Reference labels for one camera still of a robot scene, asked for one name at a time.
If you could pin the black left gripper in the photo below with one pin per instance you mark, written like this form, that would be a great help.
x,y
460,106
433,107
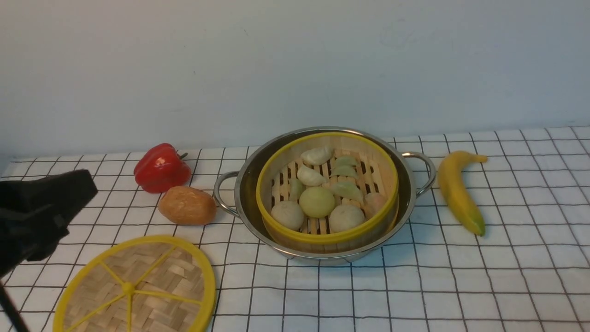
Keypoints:
x,y
35,215

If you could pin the yellow bamboo steamer lid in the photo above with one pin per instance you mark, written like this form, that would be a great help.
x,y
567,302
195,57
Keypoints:
x,y
147,284

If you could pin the yellow bamboo steamer basket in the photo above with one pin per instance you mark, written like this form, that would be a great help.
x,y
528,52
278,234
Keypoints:
x,y
377,173

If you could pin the stainless steel pot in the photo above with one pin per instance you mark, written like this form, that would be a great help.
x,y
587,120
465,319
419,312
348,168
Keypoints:
x,y
235,192

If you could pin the red bell pepper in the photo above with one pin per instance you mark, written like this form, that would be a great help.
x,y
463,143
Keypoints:
x,y
161,168

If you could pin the brown potato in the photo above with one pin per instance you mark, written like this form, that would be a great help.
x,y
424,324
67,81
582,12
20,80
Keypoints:
x,y
184,205

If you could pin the white bun left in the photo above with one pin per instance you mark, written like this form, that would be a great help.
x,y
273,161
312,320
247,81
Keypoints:
x,y
289,214

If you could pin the white bun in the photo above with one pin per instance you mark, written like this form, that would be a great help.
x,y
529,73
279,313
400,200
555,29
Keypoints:
x,y
345,217
289,214

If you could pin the green dumpling left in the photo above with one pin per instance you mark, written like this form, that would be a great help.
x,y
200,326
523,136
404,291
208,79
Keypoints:
x,y
296,188

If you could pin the green dumpling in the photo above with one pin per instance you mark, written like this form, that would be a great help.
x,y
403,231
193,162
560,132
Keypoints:
x,y
344,171
345,160
296,188
347,190

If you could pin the white dumpling middle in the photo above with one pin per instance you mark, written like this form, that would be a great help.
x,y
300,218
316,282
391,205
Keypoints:
x,y
310,177

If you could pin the white dumpling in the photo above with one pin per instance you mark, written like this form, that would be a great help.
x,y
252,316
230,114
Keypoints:
x,y
310,177
317,156

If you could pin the yellow-green bun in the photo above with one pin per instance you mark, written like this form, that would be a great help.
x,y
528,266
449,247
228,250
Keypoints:
x,y
317,202

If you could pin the white dumpling top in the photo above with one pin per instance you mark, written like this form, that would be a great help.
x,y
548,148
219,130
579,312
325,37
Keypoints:
x,y
317,156

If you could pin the white bun right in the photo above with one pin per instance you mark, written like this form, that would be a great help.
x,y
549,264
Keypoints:
x,y
345,217

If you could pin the green dumpling lower right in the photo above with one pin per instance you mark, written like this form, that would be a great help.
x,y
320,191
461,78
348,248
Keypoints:
x,y
344,171

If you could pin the green dumpling centre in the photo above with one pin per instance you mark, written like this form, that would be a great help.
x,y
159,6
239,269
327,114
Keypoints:
x,y
347,190

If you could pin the green dumpling upper right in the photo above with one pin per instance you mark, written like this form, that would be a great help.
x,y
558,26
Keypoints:
x,y
345,160

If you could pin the pink dumpling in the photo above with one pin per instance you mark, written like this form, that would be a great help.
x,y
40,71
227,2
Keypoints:
x,y
373,203

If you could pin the yellow banana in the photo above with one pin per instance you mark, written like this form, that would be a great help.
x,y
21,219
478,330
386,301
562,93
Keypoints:
x,y
455,193

